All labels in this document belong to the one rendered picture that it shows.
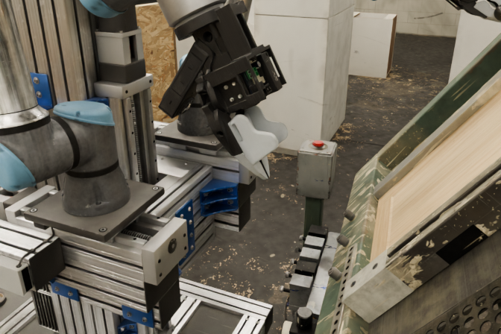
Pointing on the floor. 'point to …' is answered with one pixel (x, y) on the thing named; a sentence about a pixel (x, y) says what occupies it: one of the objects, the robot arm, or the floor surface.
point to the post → (312, 213)
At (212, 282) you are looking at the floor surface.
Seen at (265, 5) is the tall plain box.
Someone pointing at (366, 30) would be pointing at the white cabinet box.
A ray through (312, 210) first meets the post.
